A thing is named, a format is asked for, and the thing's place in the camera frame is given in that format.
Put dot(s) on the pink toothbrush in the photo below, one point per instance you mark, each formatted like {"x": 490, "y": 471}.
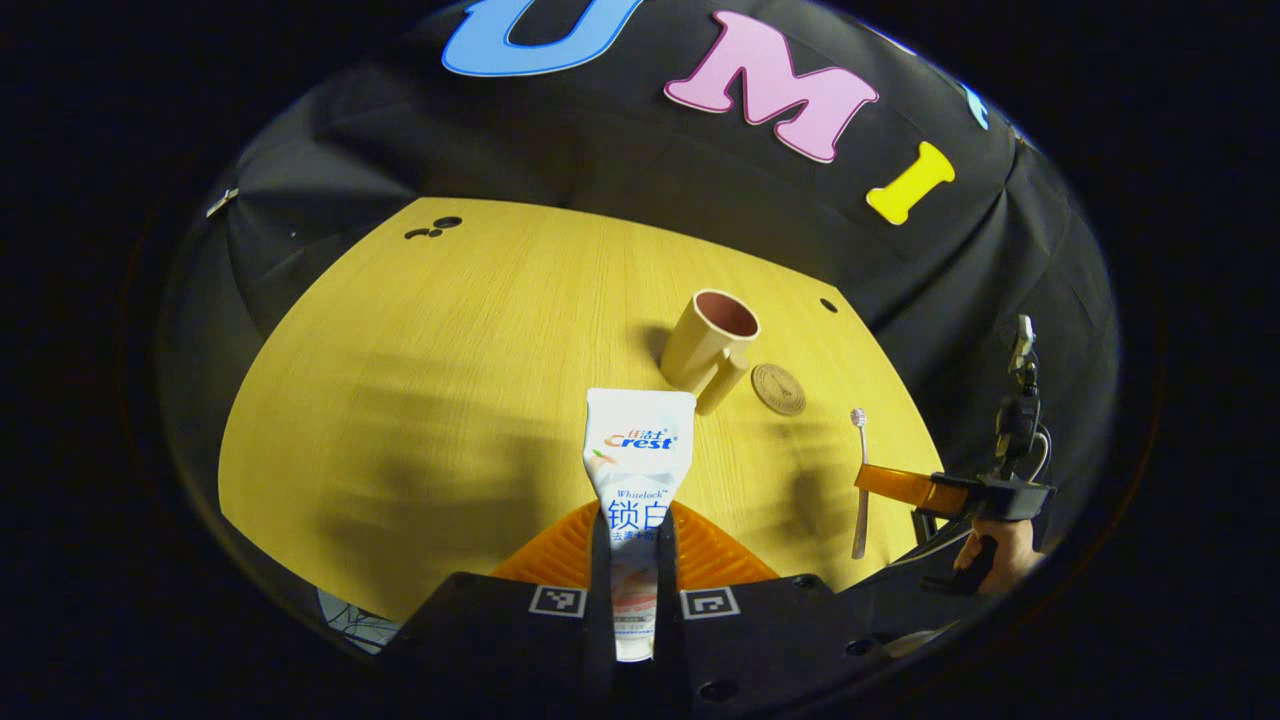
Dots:
{"x": 860, "y": 530}

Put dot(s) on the wooden desktop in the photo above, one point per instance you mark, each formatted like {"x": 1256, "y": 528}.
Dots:
{"x": 400, "y": 350}

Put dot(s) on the black backdrop cloth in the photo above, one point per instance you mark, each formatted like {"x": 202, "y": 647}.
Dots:
{"x": 600, "y": 150}

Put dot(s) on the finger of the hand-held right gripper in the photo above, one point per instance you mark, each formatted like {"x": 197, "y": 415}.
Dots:
{"x": 900, "y": 485}

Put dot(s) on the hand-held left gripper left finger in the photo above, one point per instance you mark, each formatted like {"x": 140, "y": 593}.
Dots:
{"x": 600, "y": 600}

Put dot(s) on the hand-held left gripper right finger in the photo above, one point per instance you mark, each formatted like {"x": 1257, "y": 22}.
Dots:
{"x": 667, "y": 600}

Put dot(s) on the white toothpaste tube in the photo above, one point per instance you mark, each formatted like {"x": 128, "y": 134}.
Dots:
{"x": 640, "y": 440}

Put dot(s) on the round cork coaster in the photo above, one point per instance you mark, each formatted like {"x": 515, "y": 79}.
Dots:
{"x": 778, "y": 390}

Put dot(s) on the silver metal clip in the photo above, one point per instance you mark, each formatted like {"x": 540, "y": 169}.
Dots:
{"x": 222, "y": 203}

